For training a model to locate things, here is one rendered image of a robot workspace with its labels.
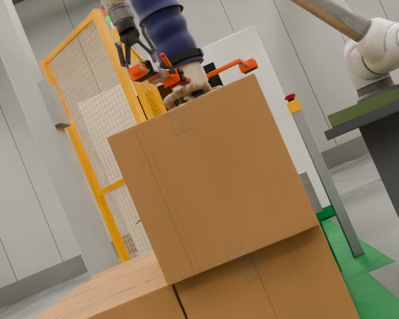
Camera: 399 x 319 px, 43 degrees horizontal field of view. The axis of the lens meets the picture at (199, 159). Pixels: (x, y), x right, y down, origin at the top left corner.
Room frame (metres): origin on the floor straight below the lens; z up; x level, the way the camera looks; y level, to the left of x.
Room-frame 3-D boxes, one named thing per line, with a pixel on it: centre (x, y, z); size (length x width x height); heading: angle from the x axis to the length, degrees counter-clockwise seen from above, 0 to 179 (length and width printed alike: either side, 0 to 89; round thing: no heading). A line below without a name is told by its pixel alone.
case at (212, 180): (1.54, -0.03, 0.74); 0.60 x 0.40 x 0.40; 175
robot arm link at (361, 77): (2.20, -0.83, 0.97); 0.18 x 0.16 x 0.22; 14
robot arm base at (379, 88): (2.24, -0.83, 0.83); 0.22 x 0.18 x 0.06; 164
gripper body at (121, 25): (1.94, 0.06, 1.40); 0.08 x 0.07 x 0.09; 72
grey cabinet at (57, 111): (3.34, 0.74, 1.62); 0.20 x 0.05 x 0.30; 176
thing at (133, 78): (1.94, 0.07, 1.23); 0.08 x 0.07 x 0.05; 163
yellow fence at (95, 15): (3.59, 0.53, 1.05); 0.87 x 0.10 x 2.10; 48
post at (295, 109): (3.06, -0.65, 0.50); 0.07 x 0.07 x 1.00; 86
